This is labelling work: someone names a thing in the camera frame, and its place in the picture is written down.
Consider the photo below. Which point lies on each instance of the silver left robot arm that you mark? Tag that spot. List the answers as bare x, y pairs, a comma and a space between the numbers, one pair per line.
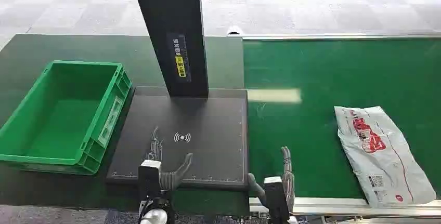
155, 215

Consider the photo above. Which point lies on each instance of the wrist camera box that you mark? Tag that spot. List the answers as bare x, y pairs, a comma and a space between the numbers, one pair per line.
149, 177
276, 200

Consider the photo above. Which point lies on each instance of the green conveyor belt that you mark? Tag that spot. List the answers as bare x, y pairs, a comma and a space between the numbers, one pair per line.
310, 129

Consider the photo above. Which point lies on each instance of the green plastic crate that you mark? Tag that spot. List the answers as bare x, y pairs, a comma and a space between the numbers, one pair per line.
65, 119

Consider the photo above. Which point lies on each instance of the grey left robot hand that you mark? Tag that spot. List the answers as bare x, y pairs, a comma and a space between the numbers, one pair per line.
175, 176

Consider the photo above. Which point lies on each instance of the black scanner base plate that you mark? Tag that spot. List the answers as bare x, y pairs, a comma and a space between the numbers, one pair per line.
206, 122

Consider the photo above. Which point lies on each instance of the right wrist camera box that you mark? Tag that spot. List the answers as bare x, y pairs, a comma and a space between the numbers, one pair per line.
276, 200

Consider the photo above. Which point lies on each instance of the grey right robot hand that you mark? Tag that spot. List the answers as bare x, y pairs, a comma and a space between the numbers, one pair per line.
289, 188

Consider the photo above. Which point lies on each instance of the yellow and black column label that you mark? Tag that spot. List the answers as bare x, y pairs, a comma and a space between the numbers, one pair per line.
180, 62

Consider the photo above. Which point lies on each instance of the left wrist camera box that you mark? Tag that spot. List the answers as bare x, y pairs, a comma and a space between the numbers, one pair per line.
149, 177

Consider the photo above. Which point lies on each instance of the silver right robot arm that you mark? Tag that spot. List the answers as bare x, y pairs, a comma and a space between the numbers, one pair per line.
293, 220

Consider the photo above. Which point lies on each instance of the aluminium conveyor rail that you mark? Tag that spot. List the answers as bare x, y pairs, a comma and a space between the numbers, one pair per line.
327, 36
330, 207

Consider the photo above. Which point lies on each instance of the white red-printed parcel bag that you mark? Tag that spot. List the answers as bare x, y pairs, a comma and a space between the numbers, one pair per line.
379, 153

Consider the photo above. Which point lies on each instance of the black scanner column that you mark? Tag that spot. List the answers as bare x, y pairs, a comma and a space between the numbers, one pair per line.
172, 16

